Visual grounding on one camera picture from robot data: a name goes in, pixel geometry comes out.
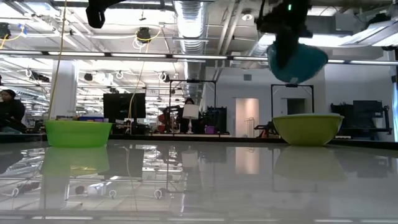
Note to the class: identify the black equipment cart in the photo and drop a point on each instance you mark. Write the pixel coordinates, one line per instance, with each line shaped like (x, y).
(362, 116)

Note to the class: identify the white table lamp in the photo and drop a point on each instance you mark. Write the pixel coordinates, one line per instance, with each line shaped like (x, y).
(190, 112)

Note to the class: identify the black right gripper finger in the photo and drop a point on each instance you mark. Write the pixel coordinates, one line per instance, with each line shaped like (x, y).
(284, 49)

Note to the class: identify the silver ventilation duct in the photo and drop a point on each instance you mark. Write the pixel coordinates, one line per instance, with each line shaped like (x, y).
(191, 34)

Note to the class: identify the yellow-green bowl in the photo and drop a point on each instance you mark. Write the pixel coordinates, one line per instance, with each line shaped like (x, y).
(307, 129)

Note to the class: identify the bright green bowl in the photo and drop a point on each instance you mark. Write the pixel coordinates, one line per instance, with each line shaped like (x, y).
(77, 133)

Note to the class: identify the person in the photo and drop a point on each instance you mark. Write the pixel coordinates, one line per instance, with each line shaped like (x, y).
(11, 112)
(186, 116)

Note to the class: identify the purple pot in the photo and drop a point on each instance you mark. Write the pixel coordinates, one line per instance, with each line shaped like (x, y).
(210, 129)

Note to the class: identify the black monitor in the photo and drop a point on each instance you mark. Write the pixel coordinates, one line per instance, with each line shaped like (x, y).
(123, 106)

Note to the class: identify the black frame stand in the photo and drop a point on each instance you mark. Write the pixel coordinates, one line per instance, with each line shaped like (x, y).
(292, 90)
(192, 105)

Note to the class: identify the teal bowl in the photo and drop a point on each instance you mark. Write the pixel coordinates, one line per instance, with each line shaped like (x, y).
(306, 63)

